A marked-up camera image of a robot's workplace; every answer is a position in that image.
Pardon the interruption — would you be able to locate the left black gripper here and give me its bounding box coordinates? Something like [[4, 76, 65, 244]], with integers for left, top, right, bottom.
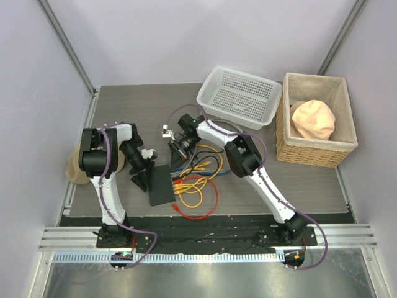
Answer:
[[119, 142, 154, 192]]

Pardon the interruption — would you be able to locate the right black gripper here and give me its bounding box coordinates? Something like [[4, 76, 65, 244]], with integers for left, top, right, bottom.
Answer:
[[169, 135, 200, 173]]

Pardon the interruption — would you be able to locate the black network switch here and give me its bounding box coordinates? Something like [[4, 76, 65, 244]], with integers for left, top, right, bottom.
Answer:
[[148, 165, 176, 207]]

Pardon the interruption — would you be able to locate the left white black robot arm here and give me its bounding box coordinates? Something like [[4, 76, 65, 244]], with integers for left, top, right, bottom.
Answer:
[[78, 122, 156, 248]]

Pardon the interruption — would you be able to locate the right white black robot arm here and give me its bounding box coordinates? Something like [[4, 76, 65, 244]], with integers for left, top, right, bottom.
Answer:
[[162, 114, 307, 245]]

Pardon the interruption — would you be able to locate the white plastic perforated basket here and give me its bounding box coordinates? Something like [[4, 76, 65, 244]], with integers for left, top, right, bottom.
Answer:
[[196, 67, 282, 130]]

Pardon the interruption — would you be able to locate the peach cloth hat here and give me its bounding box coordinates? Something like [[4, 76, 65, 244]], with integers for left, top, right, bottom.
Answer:
[[290, 100, 336, 140]]

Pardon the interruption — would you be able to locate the wicker basket with liner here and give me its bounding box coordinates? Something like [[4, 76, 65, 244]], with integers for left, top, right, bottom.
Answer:
[[276, 73, 358, 168]]

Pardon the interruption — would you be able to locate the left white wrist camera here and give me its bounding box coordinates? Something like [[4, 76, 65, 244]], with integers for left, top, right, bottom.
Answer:
[[141, 149, 158, 160]]

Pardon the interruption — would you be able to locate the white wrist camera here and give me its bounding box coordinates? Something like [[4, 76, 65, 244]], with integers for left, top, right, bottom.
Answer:
[[141, 149, 158, 160], [161, 124, 174, 140]]

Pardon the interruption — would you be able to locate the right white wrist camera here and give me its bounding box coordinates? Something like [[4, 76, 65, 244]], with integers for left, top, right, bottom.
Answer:
[[161, 124, 174, 140]]

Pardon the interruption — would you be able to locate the yellow ethernet cable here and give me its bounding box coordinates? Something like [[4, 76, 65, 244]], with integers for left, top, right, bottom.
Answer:
[[178, 144, 225, 181], [172, 177, 208, 208]]

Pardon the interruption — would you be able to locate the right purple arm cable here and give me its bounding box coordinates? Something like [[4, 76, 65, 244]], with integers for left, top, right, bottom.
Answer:
[[166, 104, 329, 271]]

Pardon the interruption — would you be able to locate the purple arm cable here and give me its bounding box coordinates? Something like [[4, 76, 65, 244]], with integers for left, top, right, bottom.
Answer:
[[166, 104, 329, 271], [99, 122, 158, 270]]

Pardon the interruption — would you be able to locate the black ethernet cable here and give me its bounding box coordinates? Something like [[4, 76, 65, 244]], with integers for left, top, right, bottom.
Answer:
[[179, 150, 226, 178]]

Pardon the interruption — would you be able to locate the grey ethernet cable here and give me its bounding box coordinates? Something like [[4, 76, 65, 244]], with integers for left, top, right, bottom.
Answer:
[[182, 117, 246, 174]]

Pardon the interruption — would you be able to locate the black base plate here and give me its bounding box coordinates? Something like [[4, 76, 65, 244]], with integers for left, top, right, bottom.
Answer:
[[58, 214, 354, 249]]

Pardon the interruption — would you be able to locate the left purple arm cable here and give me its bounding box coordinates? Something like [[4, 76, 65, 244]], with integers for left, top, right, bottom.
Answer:
[[99, 122, 158, 270]]

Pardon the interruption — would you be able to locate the aluminium rail frame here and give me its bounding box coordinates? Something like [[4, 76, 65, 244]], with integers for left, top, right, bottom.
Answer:
[[29, 216, 394, 297]]

